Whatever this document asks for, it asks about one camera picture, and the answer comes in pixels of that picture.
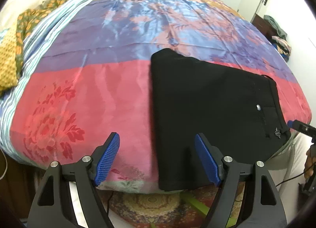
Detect yellow textured knit cloth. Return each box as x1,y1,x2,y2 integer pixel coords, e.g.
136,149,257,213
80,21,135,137
0,23,18,95

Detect right hand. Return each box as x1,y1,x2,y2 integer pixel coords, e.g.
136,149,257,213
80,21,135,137
304,145,315,181

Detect white charging cable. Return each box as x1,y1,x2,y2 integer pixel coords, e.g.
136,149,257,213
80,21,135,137
0,147,9,180

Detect blue white striped bedsheet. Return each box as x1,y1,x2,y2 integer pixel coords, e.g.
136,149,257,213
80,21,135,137
1,0,92,161

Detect patterned red floor rug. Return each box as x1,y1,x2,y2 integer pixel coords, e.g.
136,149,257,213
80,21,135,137
98,183,246,228

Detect white trousered right leg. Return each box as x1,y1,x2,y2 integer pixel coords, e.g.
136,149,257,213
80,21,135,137
266,133,312,223

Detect black pants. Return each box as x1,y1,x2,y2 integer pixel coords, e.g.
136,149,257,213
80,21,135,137
150,49,291,191

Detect green orange floral cloth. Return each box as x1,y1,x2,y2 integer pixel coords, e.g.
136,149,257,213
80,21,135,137
16,0,68,78

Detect green bar on floor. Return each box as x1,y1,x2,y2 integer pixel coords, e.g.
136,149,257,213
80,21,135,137
181,191,236,228

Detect dark wooden bedside table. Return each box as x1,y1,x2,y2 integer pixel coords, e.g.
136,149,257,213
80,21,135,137
1,152,44,219

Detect dark wooden side cabinet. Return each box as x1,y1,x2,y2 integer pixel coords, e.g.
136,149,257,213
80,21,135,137
252,14,277,41

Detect colourful floral satin quilt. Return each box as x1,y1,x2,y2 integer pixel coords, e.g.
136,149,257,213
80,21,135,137
10,0,312,193

